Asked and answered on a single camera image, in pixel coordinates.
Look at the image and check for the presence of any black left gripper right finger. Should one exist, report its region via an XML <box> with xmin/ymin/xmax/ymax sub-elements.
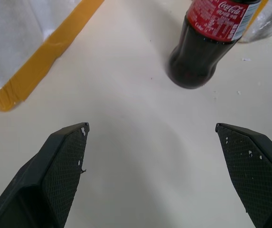
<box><xmin>215</xmin><ymin>123</ymin><xmax>272</xmax><ymax>228</ymax></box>

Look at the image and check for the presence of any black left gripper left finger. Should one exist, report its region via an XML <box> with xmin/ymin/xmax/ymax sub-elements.
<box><xmin>0</xmin><ymin>122</ymin><xmax>90</xmax><ymax>228</ymax></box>

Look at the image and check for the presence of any cola bottle with red label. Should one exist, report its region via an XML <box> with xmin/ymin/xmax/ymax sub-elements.
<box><xmin>167</xmin><ymin>0</ymin><xmax>262</xmax><ymax>90</ymax></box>

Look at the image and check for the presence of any white foam box yellow tape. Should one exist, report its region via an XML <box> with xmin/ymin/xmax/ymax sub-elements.
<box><xmin>0</xmin><ymin>0</ymin><xmax>106</xmax><ymax>113</ymax></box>

